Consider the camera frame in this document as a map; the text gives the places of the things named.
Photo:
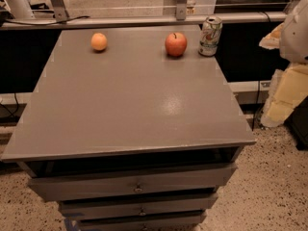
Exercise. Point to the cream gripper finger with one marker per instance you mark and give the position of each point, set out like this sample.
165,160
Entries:
271,40
287,89

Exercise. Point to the white green 7up can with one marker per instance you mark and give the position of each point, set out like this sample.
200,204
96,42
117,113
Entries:
209,37

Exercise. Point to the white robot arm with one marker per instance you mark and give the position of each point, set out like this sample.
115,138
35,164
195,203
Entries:
293,45

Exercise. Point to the grey metal railing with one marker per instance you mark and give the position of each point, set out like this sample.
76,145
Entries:
84,22

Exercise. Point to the red apple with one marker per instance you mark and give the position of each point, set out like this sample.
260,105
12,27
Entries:
176,44

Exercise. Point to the bottom grey drawer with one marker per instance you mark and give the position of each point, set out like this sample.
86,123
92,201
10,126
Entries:
144,223

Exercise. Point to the grey drawer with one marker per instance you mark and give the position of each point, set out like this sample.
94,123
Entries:
144,223
138,206
152,180

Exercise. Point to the grey drawer cabinet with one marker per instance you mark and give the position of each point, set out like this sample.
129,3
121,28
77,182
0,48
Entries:
130,107

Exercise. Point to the orange fruit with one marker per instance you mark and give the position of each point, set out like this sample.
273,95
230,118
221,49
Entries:
99,42

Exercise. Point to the top grey drawer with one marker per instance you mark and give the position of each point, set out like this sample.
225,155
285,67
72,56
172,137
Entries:
152,180

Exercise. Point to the middle grey drawer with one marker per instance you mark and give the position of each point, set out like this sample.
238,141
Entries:
138,206

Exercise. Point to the white pipe top left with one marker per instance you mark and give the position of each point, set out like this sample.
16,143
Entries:
20,9

